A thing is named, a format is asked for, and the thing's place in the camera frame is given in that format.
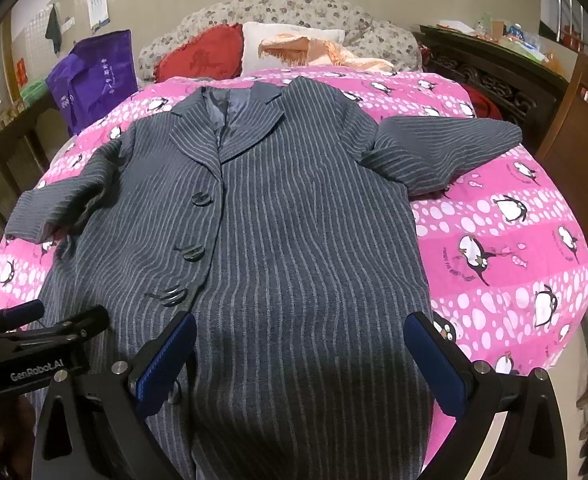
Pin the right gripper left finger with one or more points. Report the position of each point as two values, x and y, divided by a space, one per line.
93 426

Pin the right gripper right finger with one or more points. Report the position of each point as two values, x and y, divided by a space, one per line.
531 444

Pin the grey pinstriped coat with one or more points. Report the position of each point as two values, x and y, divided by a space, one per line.
280 218

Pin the dark wooden side table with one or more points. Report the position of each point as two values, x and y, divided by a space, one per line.
22 130

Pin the green plastic basket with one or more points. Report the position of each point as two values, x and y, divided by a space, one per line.
33 91

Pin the purple shopping bag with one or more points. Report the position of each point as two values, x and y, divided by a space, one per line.
93 79

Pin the dark cloth on hook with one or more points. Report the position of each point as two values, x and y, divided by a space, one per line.
53 31

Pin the red cloth beside bed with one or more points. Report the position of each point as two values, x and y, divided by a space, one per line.
482 105

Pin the dark carved wooden sideboard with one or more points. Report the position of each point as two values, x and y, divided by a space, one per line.
525 92

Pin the red heart cushion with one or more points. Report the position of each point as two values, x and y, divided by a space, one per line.
215 54

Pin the white pillow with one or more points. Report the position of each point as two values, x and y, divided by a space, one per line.
255 32

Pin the peach fringed scarf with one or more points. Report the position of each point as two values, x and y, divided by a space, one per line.
314 50

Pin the floral padded headboard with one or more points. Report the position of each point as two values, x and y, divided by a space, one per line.
364 34

